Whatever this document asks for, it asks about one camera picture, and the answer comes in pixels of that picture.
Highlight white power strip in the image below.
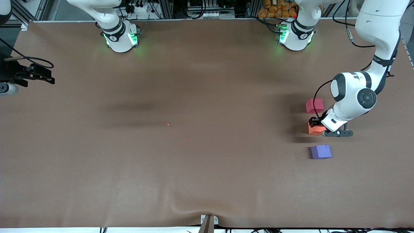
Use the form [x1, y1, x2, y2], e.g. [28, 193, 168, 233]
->
[129, 3, 150, 14]

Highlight pile of orange lumpy objects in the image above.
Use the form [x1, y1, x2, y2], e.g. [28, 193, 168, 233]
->
[258, 0, 297, 18]

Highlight aluminium frame post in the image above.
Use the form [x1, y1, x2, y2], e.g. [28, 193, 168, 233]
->
[160, 0, 175, 19]
[246, 0, 262, 18]

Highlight slanted aluminium frame strut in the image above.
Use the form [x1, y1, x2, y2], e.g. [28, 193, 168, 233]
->
[11, 2, 31, 25]

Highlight red foam block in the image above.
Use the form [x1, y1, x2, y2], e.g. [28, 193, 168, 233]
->
[305, 98, 324, 114]

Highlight purple foam block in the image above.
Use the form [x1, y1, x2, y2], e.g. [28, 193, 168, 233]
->
[311, 145, 332, 160]

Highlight orange foam block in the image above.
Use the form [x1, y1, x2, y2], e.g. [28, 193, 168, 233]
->
[308, 122, 326, 135]

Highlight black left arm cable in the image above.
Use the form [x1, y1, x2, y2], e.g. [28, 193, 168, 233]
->
[312, 0, 401, 120]

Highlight large table cover mat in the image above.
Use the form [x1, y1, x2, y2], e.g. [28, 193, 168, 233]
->
[0, 18, 414, 228]

